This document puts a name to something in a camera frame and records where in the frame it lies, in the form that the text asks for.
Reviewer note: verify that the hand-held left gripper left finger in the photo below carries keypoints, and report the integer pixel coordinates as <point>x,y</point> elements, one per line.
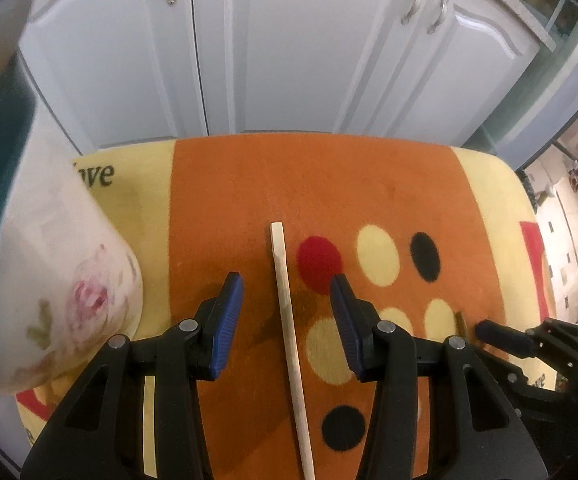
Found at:
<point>226,325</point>

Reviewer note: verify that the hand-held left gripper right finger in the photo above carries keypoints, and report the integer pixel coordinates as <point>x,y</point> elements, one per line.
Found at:
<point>349,330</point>

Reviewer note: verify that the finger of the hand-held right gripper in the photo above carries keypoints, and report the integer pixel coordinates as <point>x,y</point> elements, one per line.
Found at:
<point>504,337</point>

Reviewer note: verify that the dark wooden chopstick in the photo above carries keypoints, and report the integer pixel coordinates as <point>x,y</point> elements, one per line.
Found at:
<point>461,322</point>

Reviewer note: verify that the light wooden chopstick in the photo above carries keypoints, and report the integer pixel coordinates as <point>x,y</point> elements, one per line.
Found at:
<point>289,335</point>

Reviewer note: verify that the floral ceramic utensil holder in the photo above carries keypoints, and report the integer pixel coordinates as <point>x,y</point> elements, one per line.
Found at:
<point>59,260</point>

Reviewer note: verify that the colourful printed mat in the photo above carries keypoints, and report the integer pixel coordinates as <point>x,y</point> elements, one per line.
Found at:
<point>319,185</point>

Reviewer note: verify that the small white object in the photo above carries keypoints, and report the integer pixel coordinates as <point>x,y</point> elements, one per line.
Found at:
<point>549,192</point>

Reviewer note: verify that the white cabinet door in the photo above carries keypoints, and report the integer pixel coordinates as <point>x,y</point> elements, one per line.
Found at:
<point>309,45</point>
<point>119,60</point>
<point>449,85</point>

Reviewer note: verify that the grey cabinet side panel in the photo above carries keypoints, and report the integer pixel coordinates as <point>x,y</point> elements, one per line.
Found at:
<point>559,85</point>

